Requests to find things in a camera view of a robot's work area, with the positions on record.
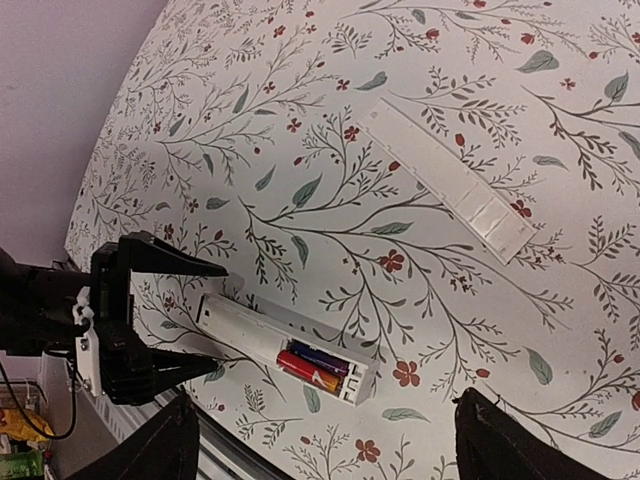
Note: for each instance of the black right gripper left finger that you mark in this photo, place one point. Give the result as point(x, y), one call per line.
point(165, 447)

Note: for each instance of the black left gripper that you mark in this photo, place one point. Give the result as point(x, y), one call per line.
point(130, 372)

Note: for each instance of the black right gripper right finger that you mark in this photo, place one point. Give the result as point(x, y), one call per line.
point(489, 444)

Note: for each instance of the white air conditioner remote control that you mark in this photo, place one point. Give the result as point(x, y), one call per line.
point(262, 338)

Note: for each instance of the white remote battery cover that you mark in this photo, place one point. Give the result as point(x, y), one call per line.
point(477, 206)

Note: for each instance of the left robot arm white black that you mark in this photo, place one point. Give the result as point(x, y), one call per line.
point(46, 309)

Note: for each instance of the yellow chips bag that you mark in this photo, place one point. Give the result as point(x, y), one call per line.
point(17, 428)

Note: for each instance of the floral patterned table mat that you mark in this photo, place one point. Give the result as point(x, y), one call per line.
point(234, 138)

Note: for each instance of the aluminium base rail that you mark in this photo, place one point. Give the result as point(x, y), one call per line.
point(221, 455)

